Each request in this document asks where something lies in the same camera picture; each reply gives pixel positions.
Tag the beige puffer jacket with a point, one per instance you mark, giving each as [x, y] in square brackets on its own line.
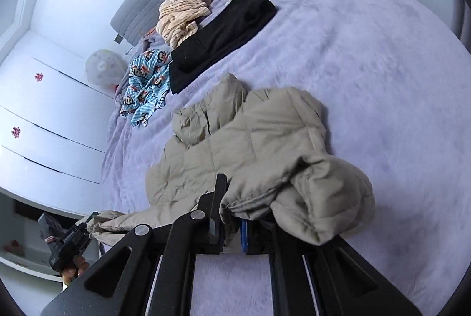
[257, 139]

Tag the white wardrobe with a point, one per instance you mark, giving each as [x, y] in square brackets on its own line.
[55, 117]

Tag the red paper decoration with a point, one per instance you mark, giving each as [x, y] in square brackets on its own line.
[38, 76]
[16, 132]

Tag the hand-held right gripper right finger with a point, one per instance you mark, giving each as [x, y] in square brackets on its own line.
[245, 237]

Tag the person's left hand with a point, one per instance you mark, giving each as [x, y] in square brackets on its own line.
[73, 266]

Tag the white covered standing fan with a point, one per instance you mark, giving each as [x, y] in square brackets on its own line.
[103, 67]

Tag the beige striped garment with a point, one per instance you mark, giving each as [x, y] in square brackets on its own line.
[180, 14]

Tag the black folded garment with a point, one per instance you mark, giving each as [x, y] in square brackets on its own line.
[217, 40]

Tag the blue monkey print garment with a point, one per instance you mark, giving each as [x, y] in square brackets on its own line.
[147, 88]

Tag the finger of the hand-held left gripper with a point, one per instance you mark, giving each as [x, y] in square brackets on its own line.
[88, 222]

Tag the small red box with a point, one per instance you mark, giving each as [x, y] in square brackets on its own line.
[117, 87]

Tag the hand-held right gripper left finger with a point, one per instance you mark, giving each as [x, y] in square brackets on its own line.
[213, 227]

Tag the white shelf unit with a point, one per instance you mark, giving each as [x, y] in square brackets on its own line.
[22, 264]

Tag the purple bed blanket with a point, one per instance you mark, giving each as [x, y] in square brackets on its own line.
[368, 62]

